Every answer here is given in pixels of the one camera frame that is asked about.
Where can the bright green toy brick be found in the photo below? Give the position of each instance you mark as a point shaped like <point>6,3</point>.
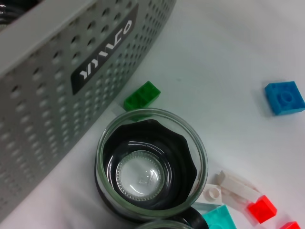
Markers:
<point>143,95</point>

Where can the grey perforated storage bin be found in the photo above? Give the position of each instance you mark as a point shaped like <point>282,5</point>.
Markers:
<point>47,95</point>

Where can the small red sloped brick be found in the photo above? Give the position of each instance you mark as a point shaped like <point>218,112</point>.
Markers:
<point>262,210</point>

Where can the blue square toy brick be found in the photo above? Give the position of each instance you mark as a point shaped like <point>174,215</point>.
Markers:
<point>283,97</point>

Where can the glass teacup black sleeve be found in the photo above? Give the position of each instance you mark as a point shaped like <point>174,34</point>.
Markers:
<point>162,225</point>
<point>4,14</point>
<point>143,176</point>

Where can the teal square toy brick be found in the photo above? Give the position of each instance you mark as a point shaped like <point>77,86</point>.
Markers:
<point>219,218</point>

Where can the clear translucent toy brick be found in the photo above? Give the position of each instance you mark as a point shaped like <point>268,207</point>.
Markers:
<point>238,188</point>

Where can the small red square brick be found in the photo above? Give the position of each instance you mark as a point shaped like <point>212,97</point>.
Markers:
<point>289,226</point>

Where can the white toy brick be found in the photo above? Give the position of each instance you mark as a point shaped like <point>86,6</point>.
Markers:
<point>212,193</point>

